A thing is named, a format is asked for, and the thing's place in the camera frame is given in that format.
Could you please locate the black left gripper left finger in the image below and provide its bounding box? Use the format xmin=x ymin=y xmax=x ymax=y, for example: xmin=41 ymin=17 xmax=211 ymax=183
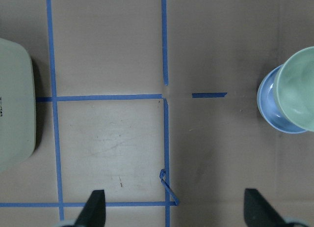
xmin=75 ymin=190 xmax=106 ymax=227

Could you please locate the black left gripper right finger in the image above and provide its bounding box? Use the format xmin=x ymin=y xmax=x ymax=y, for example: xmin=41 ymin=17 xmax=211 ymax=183
xmin=244 ymin=188 xmax=287 ymax=227

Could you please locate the blue bowl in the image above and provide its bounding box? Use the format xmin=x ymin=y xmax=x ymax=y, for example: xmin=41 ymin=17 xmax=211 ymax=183
xmin=257 ymin=65 xmax=307 ymax=134

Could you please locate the green bowl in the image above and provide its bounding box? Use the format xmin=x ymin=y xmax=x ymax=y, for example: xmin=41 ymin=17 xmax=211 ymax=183
xmin=273 ymin=47 xmax=314 ymax=132

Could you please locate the cream and chrome toaster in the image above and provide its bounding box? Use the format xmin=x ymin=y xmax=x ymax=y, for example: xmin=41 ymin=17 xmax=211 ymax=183
xmin=0 ymin=39 xmax=36 ymax=171

